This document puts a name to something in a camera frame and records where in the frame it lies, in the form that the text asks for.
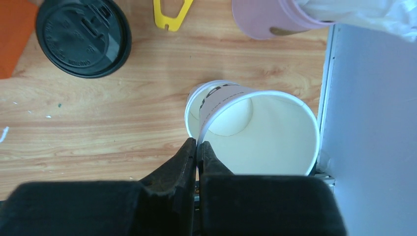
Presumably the orange paper bag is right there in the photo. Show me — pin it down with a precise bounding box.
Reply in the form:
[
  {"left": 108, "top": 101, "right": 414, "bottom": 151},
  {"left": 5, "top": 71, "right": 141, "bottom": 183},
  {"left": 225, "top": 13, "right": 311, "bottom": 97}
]
[{"left": 0, "top": 0, "right": 38, "bottom": 79}]

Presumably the white paper cup stack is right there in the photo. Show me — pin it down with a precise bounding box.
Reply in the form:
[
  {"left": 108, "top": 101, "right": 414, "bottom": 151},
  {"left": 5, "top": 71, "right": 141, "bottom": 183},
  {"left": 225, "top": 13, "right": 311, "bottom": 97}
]
[{"left": 184, "top": 80, "right": 238, "bottom": 140}]

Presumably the pink straw holder cup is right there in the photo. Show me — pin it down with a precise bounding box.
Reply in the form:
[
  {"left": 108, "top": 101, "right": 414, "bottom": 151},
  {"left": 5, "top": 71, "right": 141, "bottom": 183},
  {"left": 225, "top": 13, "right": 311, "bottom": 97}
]
[{"left": 231, "top": 0, "right": 335, "bottom": 40}]

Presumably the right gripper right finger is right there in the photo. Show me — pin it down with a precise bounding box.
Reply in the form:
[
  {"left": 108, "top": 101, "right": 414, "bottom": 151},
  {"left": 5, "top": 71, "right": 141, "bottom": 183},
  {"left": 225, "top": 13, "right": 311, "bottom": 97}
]
[{"left": 197, "top": 141, "right": 347, "bottom": 236}]

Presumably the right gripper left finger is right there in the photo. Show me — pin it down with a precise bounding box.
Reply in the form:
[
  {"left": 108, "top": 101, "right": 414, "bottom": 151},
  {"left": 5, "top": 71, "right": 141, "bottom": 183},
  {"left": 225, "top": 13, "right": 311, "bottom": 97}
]
[{"left": 0, "top": 138, "right": 196, "bottom": 236}]

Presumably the black cup lid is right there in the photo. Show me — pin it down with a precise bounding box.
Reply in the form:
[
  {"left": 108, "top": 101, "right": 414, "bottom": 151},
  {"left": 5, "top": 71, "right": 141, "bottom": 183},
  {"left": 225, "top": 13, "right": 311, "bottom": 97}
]
[{"left": 35, "top": 0, "right": 132, "bottom": 79}]

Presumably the yellow plastic triangle tool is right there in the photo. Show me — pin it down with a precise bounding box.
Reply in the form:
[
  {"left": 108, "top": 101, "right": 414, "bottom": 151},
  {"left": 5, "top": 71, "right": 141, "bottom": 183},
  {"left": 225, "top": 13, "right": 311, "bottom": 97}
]
[{"left": 153, "top": 0, "right": 194, "bottom": 32}]

